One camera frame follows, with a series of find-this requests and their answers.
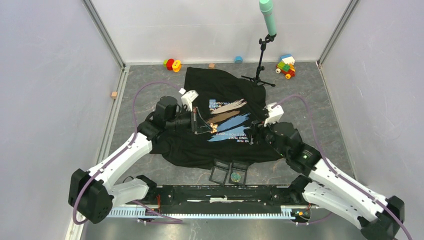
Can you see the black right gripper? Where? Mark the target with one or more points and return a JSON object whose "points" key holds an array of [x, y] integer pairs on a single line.
{"points": [[255, 127]]}

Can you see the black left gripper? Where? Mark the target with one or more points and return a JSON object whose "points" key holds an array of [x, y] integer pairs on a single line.
{"points": [[198, 130]]}

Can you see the black printed t-shirt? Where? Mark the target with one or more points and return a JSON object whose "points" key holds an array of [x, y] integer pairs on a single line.
{"points": [[231, 103]]}

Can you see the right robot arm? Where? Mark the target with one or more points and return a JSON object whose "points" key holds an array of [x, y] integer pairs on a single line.
{"points": [[322, 184]]}

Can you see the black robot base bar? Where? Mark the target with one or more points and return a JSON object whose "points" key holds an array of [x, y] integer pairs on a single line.
{"points": [[228, 199]]}

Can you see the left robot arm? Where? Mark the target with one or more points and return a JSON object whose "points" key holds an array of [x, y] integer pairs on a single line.
{"points": [[94, 192]]}

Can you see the round green brooch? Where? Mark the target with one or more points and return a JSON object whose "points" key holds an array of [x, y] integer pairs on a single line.
{"points": [[235, 177]]}

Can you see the red yellow green stacking toy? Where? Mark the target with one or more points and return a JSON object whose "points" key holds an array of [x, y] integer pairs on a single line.
{"points": [[172, 65]]}

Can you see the blue arch block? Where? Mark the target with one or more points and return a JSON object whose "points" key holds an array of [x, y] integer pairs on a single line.
{"points": [[238, 59]]}

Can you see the colourful toy block train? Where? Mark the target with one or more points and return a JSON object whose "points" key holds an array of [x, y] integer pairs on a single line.
{"points": [[286, 67]]}

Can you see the black microphone tripod stand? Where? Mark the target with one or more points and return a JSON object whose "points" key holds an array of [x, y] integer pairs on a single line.
{"points": [[263, 45]]}

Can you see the mint green microphone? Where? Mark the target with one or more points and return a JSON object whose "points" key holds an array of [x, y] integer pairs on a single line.
{"points": [[266, 8]]}

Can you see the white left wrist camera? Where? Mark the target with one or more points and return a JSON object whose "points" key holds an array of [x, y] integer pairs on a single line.
{"points": [[187, 98]]}

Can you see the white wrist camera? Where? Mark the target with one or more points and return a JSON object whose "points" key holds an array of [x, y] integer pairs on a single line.
{"points": [[187, 98], [274, 113]]}

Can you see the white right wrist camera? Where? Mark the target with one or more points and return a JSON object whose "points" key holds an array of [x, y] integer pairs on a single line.
{"points": [[274, 113]]}

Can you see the wooden cube on rail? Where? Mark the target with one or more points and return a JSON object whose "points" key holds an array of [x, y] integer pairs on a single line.
{"points": [[114, 95]]}

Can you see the white toothed cable rail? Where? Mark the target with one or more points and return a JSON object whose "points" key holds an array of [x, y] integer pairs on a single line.
{"points": [[139, 212]]}

